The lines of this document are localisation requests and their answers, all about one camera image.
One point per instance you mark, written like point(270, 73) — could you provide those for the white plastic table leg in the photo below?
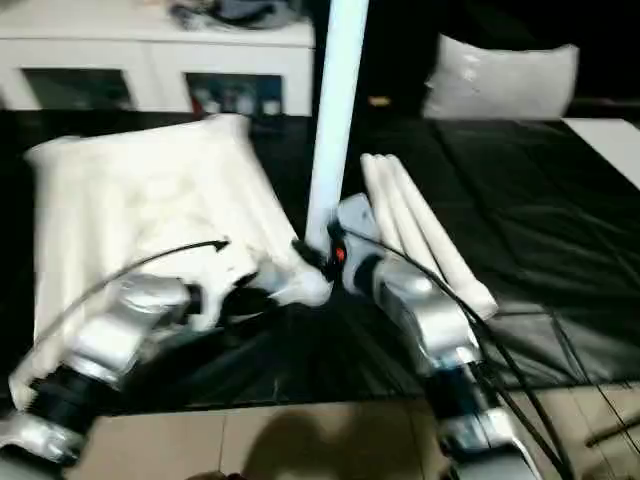
point(385, 210)
point(335, 125)
point(440, 240)
point(405, 220)

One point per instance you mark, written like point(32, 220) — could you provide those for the white plastic table top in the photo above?
point(140, 200)

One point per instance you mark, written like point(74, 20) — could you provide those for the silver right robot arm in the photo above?
point(435, 320)

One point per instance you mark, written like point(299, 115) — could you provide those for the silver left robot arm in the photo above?
point(110, 340)

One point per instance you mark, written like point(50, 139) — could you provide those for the white cup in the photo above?
point(271, 107)

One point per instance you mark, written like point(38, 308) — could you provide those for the yellow label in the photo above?
point(379, 100)

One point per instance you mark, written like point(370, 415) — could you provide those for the white plastic upturned table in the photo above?
point(500, 225)

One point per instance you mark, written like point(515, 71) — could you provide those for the black cabinet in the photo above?
point(400, 50)

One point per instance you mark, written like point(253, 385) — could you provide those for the grey cushion with holes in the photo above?
point(500, 80)

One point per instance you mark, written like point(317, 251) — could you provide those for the dark clutter pile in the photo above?
point(225, 12)

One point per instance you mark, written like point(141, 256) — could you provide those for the white cabinet with glass doors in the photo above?
point(150, 50)

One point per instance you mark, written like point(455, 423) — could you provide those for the white board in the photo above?
point(610, 145)

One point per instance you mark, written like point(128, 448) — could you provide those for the black floor stand foot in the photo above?
point(615, 434)

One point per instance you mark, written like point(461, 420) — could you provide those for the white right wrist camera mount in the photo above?
point(357, 220)

